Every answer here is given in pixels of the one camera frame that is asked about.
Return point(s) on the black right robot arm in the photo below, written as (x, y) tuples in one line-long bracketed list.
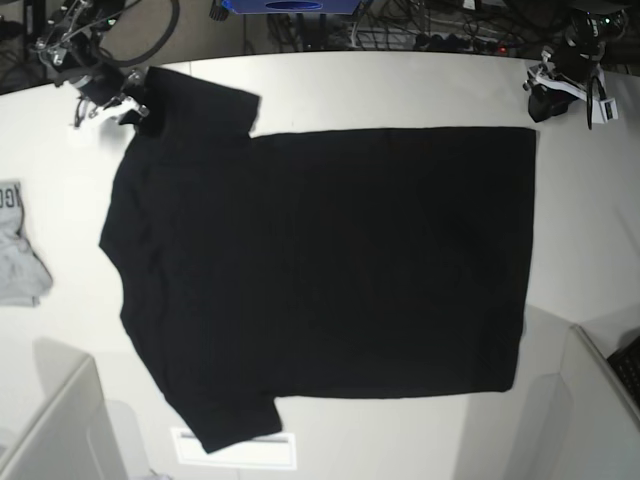
[(69, 48)]

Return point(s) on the blue box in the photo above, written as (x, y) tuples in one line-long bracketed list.
[(247, 7)]

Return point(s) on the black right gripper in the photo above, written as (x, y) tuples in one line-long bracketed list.
[(101, 85)]

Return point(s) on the white label plate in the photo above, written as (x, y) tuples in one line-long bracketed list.
[(272, 452)]

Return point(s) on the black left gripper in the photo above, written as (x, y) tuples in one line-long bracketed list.
[(574, 64)]

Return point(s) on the grey folded garment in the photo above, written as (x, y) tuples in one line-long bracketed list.
[(24, 277)]

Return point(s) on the white partition panel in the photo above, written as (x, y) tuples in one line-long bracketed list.
[(70, 436), (579, 423)]

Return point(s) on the black power strip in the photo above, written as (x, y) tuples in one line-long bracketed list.
[(452, 43)]

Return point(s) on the black keyboard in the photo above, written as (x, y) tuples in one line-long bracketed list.
[(625, 362)]

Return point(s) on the white partition panel right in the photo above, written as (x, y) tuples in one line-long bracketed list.
[(579, 423)]

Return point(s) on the black T-shirt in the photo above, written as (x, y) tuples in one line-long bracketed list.
[(358, 264)]

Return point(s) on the white partition panel left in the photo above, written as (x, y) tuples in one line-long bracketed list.
[(70, 436)]

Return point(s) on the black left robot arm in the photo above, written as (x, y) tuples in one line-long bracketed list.
[(596, 22)]

